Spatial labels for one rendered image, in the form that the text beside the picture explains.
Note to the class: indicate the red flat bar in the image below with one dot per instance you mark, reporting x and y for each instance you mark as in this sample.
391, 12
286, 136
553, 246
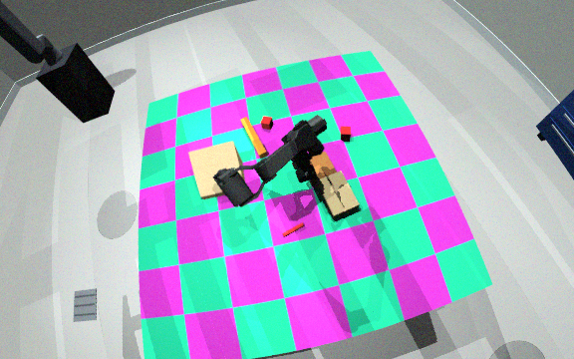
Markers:
293, 229

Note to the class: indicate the red cube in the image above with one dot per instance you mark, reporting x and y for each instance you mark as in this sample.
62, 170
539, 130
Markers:
266, 123
345, 133

